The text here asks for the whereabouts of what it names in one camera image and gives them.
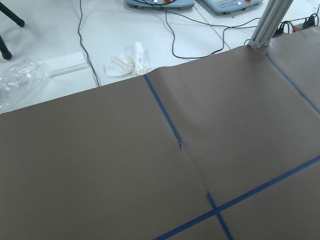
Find crumpled white gloves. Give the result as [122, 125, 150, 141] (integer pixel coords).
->
[103, 42, 152, 78]

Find white foam block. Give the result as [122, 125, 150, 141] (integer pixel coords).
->
[44, 52, 89, 78]

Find light blue teach pendant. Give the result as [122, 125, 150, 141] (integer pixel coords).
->
[125, 0, 196, 10]
[199, 0, 262, 15]

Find clear plastic bag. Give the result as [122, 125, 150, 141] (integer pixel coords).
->
[0, 58, 51, 113]

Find black tripod leg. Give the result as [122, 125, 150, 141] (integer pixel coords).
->
[0, 3, 25, 60]

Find power strip with plugs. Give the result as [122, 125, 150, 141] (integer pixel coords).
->
[273, 13, 320, 38]

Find black cable on table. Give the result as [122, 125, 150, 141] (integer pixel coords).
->
[129, 0, 263, 59]

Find aluminium extrusion post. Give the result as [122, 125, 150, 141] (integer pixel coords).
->
[248, 0, 293, 50]

